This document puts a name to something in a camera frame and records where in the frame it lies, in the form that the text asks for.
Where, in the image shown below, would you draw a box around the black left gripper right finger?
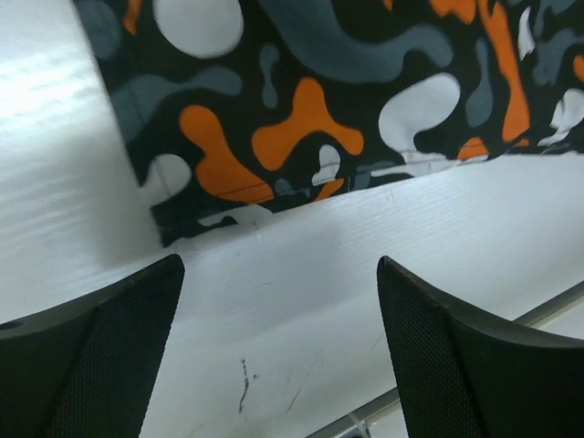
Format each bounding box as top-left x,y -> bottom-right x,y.
377,256 -> 583,437

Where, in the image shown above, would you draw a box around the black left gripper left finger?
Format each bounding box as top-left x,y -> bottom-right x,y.
1,255 -> 184,437

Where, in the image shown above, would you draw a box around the orange camouflage shorts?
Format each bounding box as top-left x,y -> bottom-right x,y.
75,1 -> 583,246

